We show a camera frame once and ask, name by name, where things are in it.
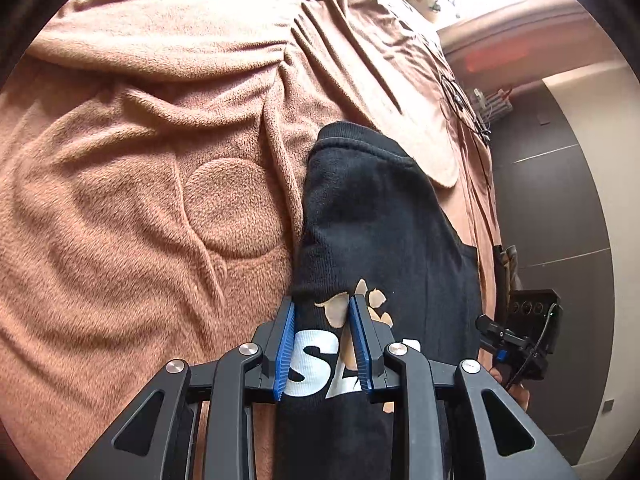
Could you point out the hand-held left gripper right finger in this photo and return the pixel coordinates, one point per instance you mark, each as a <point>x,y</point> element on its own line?
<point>361,350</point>

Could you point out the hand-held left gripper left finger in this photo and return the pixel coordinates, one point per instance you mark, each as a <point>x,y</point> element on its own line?
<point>285,350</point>

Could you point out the black bear print t-shirt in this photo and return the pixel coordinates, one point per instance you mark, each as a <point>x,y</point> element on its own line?
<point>380,220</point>

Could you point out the person's right hand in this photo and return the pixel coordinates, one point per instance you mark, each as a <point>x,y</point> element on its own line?
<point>521,396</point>

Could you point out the folded grey garment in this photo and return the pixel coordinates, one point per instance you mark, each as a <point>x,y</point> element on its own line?
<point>511,265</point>

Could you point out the folded black garment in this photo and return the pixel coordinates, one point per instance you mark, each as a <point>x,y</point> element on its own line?
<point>499,270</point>

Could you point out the brown fleece blanket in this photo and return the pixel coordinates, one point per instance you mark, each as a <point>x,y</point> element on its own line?
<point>150,185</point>

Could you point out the wall socket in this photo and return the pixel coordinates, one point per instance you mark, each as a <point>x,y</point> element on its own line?
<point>608,406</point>

